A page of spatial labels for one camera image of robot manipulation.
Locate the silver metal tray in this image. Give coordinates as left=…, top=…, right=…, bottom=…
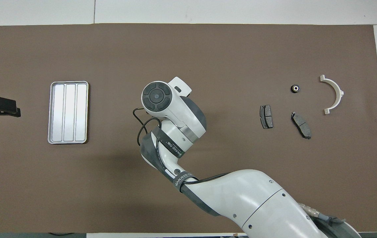
left=48, top=81, right=89, bottom=144

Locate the dark grey brake pad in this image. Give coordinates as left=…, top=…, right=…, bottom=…
left=291, top=112, right=312, bottom=139
left=259, top=105, right=274, bottom=129

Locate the black cable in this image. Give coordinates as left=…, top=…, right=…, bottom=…
left=133, top=106, right=162, bottom=146

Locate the white half-ring bracket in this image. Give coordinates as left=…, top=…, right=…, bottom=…
left=320, top=75, right=345, bottom=115

